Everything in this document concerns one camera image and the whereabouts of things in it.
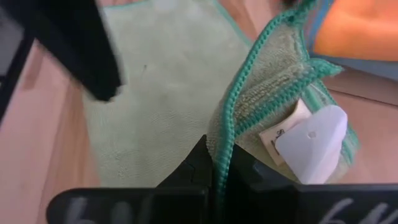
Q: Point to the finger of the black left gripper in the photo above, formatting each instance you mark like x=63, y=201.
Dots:
x=71, y=40

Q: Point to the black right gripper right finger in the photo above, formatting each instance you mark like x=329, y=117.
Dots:
x=258, y=199

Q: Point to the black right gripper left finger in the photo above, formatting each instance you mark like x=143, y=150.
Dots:
x=186, y=202

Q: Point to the green microfiber towel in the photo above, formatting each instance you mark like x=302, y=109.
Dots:
x=161, y=93

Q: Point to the orange microfiber towel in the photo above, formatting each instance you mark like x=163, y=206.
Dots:
x=357, y=31

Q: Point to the black aluminium table frame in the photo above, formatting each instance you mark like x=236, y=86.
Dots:
x=6, y=90

